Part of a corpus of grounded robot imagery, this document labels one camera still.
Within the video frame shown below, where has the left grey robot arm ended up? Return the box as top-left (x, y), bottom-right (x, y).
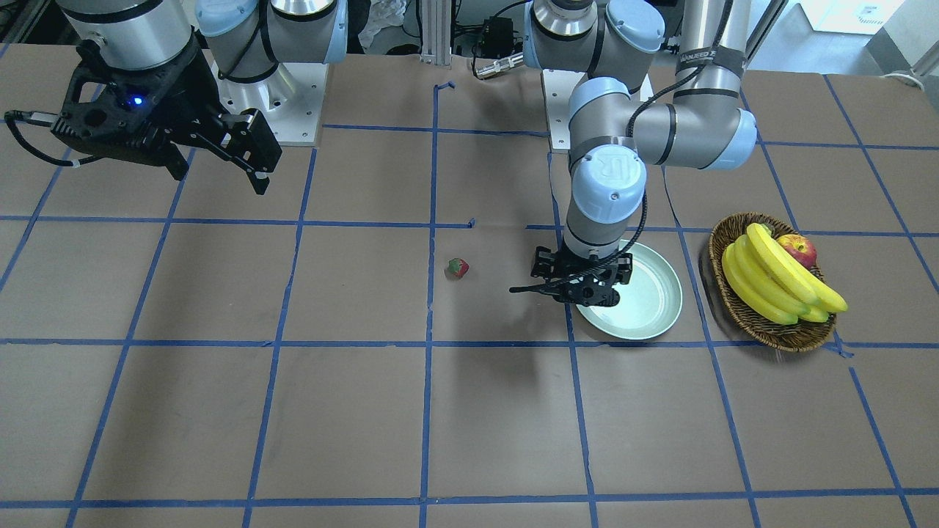
top-left (523, 1), bottom-right (757, 307)

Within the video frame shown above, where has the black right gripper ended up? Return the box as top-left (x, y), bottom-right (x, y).
top-left (51, 37), bottom-right (282, 195)

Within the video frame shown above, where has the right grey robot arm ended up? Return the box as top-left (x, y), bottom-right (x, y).
top-left (51, 1), bottom-right (350, 195)

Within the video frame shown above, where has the yellow banana bunch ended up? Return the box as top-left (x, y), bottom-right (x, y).
top-left (721, 223), bottom-right (848, 325)

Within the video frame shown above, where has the brown wicker basket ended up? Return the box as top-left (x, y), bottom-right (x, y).
top-left (698, 213), bottom-right (836, 352)

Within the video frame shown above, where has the red yellow apple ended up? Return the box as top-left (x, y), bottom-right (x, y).
top-left (777, 233), bottom-right (817, 270)

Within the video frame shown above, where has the aluminium frame post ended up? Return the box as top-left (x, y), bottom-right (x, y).
top-left (418, 1), bottom-right (453, 69)

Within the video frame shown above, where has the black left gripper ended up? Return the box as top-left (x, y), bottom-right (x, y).
top-left (531, 245), bottom-right (633, 307)

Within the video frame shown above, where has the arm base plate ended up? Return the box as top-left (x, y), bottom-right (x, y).
top-left (541, 69), bottom-right (654, 154)
top-left (216, 63), bottom-right (331, 147)

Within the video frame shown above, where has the pale green plate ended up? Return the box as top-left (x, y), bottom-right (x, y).
top-left (577, 243), bottom-right (683, 340)

